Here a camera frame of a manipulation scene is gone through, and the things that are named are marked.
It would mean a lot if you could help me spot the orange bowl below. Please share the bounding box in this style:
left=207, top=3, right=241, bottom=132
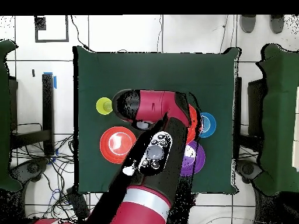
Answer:
left=186, top=104, right=202, bottom=144
left=99, top=126, right=137, bottom=165

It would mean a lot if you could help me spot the yellow cup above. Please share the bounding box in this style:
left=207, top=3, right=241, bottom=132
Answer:
left=96, top=97, right=113, bottom=116

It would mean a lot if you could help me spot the straight-sided blue bowl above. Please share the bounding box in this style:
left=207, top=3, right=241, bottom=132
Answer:
left=199, top=112, right=217, bottom=138

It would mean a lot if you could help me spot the purple bowl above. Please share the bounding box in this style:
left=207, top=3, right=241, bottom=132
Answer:
left=179, top=140, right=206, bottom=176

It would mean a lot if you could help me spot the dark green table cloth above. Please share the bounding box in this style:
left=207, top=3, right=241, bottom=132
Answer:
left=72, top=45, right=241, bottom=195

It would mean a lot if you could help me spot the black box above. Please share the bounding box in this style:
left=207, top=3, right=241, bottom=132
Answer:
left=247, top=78, right=266, bottom=137

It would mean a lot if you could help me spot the black power strip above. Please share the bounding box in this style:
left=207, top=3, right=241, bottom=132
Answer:
left=67, top=186, right=91, bottom=221

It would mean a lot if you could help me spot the green cloth covered table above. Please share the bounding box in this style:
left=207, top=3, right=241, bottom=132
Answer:
left=0, top=39, right=23, bottom=193
left=253, top=43, right=299, bottom=197

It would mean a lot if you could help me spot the person's foot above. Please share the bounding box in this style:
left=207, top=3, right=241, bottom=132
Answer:
left=239, top=15, right=257, bottom=33
left=269, top=15, right=285, bottom=34

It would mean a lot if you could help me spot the thin grey cable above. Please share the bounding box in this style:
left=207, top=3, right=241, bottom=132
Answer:
left=157, top=15, right=164, bottom=53
left=218, top=15, right=229, bottom=54

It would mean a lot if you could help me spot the tangle of cables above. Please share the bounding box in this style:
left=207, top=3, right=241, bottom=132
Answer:
left=10, top=134, right=103, bottom=221

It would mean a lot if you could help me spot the black post with blue tape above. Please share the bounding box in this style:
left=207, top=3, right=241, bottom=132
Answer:
left=41, top=72, right=57, bottom=156

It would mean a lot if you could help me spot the black pedestal foot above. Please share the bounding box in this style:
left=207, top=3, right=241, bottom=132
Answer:
left=10, top=158, right=50, bottom=185
left=235, top=159, right=263, bottom=184

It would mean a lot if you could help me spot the black cable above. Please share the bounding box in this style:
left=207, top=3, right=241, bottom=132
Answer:
left=69, top=15, right=91, bottom=51

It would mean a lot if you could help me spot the black metal frame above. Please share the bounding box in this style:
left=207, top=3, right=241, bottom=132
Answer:
left=9, top=78, right=52, bottom=150

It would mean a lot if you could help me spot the black square floor frame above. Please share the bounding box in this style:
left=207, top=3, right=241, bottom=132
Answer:
left=34, top=15, right=70, bottom=43

